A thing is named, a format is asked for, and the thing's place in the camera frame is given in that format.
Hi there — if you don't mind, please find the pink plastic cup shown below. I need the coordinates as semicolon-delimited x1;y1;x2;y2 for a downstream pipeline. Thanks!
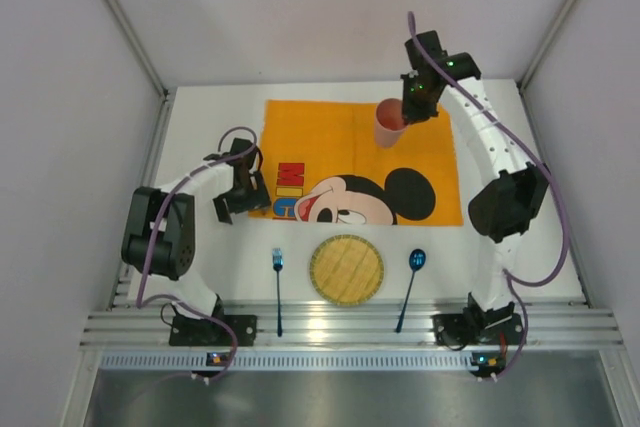
374;98;407;149

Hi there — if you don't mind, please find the orange cartoon mouse placemat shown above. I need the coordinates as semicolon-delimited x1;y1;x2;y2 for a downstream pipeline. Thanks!
252;100;463;227

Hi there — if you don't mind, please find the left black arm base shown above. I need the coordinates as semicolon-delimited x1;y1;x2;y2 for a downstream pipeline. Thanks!
160;302;258;347

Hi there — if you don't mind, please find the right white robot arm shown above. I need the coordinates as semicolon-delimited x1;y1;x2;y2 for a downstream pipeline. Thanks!
401;30;548;312

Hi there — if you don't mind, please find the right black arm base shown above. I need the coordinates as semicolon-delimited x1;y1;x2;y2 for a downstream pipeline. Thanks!
432;295;524;351

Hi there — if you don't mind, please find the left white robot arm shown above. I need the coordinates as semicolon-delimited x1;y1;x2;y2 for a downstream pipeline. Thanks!
121;137;271;319

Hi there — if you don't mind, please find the blue metallic fork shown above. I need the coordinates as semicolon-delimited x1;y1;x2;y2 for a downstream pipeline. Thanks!
272;248;284;337

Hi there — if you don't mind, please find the round woven bamboo plate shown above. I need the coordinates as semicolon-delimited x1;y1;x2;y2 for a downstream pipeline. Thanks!
309;234;385;307

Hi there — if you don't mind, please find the blue metallic spoon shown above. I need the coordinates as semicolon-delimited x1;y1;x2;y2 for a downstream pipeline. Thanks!
395;248;427;334

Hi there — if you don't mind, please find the aluminium front rail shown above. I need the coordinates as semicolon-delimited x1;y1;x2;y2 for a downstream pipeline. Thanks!
80;301;623;350

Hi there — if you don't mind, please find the slotted grey cable duct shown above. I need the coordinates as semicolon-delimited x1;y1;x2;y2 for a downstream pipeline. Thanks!
100;350;502;372

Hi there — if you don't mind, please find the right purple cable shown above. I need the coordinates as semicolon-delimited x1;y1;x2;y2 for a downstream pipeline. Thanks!
407;10;570;382

